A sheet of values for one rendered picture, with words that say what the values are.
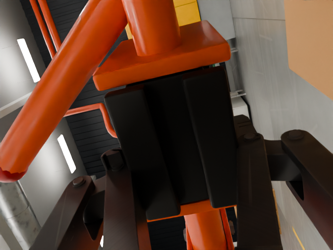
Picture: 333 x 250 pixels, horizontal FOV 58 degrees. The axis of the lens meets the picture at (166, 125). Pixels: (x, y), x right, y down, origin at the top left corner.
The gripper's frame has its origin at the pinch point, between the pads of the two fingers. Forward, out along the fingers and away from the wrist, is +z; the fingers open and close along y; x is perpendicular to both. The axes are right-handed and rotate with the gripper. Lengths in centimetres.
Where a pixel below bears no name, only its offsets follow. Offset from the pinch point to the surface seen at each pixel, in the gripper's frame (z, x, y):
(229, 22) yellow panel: 720, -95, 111
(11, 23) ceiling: 941, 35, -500
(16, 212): 412, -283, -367
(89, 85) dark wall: 1027, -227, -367
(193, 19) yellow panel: 717, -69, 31
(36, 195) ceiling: 665, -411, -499
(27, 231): 410, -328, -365
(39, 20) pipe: 783, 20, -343
